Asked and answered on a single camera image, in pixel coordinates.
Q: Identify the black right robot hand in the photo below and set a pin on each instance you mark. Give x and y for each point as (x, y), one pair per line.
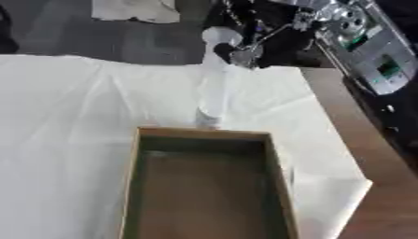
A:
(283, 46)

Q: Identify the white plastic bottle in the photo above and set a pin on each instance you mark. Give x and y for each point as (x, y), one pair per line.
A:
(215, 93)

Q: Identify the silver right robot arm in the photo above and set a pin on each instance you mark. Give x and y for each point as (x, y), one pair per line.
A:
(381, 56)

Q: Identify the tan cardboard box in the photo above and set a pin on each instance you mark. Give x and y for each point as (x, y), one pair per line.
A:
(207, 193)

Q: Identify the white crumpled sheet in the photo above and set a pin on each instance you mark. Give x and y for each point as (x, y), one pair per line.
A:
(136, 11)

